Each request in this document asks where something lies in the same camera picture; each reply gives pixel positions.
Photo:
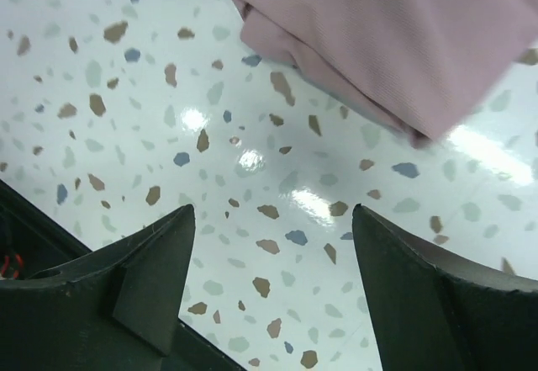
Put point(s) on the pink tank top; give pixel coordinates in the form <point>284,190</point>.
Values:
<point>420,66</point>

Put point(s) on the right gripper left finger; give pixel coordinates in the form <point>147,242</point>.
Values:
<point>112,309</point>

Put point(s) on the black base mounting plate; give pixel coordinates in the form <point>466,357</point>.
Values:
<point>32,242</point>

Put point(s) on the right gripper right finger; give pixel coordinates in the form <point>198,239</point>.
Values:
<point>432,309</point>

